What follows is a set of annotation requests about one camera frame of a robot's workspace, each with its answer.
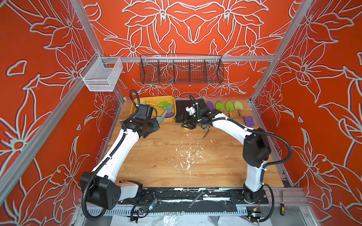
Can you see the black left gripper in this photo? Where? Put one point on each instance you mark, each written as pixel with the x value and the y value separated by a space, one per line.
pixel 156 125

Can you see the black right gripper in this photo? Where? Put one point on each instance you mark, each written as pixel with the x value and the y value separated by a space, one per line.
pixel 192 125

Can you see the blue shovel blue handle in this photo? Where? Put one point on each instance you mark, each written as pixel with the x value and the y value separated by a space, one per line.
pixel 161 118

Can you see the purple square shovel pink handle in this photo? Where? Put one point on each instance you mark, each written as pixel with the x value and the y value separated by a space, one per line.
pixel 249 121

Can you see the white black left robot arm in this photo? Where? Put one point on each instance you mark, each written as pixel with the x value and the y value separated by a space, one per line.
pixel 99 189

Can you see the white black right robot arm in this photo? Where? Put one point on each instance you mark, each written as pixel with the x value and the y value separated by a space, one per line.
pixel 256 149

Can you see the purple shovel blade in box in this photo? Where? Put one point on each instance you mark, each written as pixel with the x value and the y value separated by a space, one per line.
pixel 169 115

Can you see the yellow storage box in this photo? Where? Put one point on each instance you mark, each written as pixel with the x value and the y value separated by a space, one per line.
pixel 160 111

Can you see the black plastic tool case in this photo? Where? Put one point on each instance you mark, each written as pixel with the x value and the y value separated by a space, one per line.
pixel 183 110

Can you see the yellow black screwdriver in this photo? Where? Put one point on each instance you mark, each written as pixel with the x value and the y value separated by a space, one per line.
pixel 282 208

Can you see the small green shovel wooden handle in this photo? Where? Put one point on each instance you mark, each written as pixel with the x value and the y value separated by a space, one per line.
pixel 162 104

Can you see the black wire wall basket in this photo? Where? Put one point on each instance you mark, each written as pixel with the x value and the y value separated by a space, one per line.
pixel 188 69

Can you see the clear mesh wall basket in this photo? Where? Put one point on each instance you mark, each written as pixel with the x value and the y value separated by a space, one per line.
pixel 101 74

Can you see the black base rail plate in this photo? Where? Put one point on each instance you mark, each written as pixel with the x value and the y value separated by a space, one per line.
pixel 235 195

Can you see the wrench on base rail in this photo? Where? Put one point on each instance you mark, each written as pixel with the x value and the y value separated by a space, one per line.
pixel 197 197

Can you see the grey cable duct strip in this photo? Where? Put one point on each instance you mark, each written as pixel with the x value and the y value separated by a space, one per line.
pixel 125 211

